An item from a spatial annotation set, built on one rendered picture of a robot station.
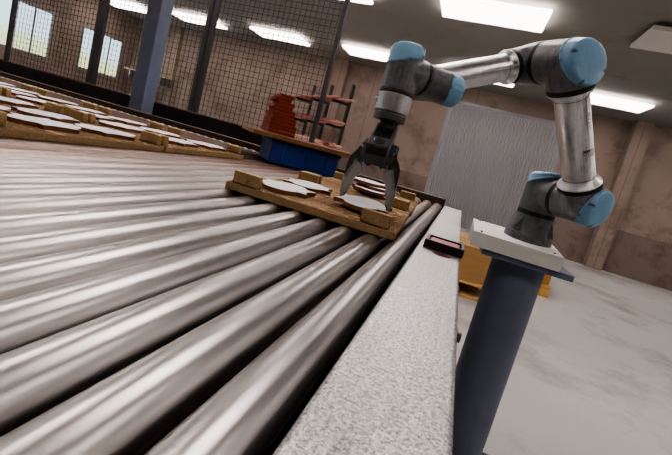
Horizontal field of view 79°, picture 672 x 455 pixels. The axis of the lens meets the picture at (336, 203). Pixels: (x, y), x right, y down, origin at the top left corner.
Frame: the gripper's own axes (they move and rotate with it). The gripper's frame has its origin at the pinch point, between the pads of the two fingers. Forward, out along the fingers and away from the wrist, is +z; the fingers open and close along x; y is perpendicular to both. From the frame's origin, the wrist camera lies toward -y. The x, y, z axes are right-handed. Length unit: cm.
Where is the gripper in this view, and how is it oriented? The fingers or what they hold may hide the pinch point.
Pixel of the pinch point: (364, 202)
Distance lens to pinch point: 90.7
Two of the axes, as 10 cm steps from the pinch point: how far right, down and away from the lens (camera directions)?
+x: -9.3, -2.8, 2.2
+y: 2.4, -0.6, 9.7
